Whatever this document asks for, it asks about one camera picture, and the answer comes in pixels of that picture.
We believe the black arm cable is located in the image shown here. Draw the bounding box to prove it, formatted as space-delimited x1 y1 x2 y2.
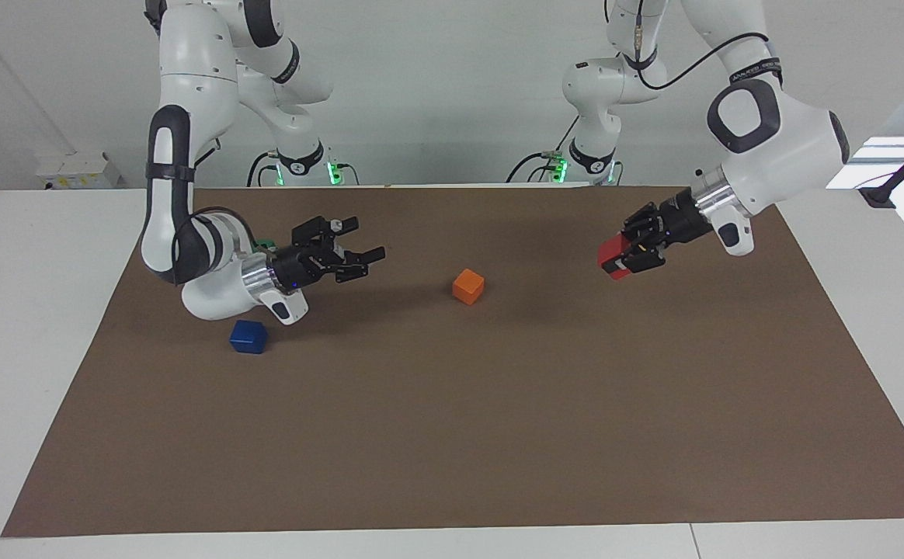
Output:
629 0 784 91
192 138 224 170

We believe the white plastic box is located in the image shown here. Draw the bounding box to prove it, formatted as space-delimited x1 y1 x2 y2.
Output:
36 151 121 190

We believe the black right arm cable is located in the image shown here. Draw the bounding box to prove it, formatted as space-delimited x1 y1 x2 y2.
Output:
192 138 224 170

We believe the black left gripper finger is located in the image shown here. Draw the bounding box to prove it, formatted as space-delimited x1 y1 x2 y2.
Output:
612 241 667 275
621 203 666 238

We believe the orange wooden block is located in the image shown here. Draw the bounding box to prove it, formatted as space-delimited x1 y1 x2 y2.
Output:
452 269 486 306

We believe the black base cable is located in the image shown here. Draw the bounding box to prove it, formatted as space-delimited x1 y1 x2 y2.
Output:
246 151 279 188
506 115 582 185

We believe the red wooden block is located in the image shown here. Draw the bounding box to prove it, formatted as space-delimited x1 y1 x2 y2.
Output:
597 232 633 282

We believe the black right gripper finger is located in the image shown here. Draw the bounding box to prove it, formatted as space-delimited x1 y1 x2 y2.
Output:
291 216 360 250
327 247 387 283

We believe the brown table mat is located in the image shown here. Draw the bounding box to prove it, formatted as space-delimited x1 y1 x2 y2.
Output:
2 185 904 538

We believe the blue wooden block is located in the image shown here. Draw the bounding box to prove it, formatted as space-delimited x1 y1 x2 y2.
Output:
229 319 269 356

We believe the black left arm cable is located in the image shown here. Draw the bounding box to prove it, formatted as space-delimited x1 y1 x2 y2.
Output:
629 0 784 91

